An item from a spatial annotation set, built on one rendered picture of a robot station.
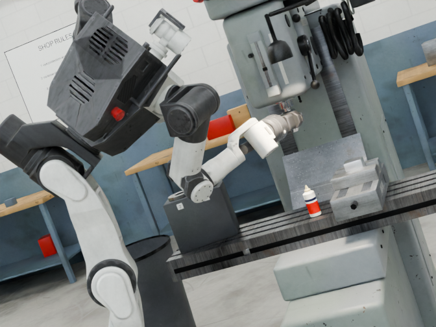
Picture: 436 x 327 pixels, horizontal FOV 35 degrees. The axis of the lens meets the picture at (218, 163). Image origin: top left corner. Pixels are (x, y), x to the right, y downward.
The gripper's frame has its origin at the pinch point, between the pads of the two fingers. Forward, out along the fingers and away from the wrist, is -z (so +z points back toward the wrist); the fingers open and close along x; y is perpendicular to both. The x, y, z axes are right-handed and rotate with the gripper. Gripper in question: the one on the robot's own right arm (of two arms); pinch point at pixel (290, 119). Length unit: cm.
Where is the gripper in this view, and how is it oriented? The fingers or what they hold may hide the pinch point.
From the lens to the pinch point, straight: 237.9
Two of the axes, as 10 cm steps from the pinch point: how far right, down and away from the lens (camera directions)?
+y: 3.4, 9.3, 1.3
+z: -5.3, 3.0, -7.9
